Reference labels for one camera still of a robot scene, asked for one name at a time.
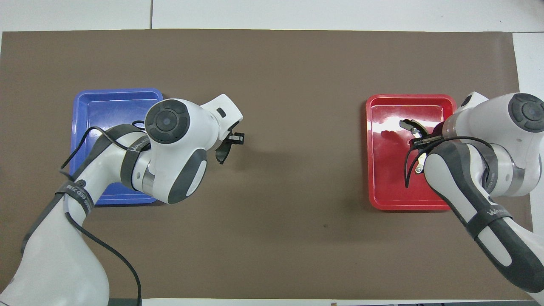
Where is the brown table mat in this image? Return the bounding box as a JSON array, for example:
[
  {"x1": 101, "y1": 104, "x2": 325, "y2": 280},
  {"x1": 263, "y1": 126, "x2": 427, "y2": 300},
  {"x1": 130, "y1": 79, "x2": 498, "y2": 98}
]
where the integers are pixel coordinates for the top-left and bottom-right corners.
[{"x1": 0, "y1": 29, "x2": 538, "y2": 300}]

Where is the red plastic tray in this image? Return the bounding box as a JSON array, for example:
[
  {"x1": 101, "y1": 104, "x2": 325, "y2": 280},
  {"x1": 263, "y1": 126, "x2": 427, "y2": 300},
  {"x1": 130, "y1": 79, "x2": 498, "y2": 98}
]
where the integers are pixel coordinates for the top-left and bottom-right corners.
[{"x1": 366, "y1": 94, "x2": 457, "y2": 211}]

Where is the blue plastic tray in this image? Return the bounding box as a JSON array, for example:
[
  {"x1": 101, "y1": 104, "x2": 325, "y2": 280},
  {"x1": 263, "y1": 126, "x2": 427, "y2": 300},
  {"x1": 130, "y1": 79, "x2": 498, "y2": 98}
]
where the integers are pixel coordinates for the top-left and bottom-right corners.
[{"x1": 69, "y1": 88, "x2": 164, "y2": 206}]

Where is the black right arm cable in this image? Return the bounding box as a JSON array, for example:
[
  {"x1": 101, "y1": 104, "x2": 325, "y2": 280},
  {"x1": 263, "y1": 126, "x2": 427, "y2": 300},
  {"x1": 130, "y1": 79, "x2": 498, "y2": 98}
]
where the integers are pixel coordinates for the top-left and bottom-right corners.
[{"x1": 405, "y1": 136, "x2": 496, "y2": 188}]

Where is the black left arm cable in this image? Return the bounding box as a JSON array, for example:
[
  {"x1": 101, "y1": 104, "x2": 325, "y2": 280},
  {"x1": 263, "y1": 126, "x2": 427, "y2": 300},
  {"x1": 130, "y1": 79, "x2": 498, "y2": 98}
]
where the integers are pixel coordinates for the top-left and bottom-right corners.
[{"x1": 59, "y1": 121, "x2": 151, "y2": 306}]

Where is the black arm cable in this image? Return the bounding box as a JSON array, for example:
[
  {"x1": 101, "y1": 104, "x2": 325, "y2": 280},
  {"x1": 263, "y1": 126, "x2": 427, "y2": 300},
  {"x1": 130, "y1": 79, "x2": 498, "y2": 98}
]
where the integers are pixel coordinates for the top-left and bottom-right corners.
[
  {"x1": 405, "y1": 136, "x2": 496, "y2": 188},
  {"x1": 59, "y1": 121, "x2": 151, "y2": 306}
]

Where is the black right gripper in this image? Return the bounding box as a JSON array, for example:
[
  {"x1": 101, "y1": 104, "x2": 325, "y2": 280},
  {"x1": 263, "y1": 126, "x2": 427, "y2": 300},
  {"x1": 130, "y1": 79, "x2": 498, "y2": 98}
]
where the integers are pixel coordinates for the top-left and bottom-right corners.
[{"x1": 410, "y1": 133, "x2": 444, "y2": 150}]

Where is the small dark brake pad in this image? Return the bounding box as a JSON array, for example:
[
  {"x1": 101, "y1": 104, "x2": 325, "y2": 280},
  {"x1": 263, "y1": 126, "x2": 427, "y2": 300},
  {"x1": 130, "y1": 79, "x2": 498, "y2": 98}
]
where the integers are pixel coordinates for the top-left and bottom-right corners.
[{"x1": 215, "y1": 142, "x2": 233, "y2": 164}]

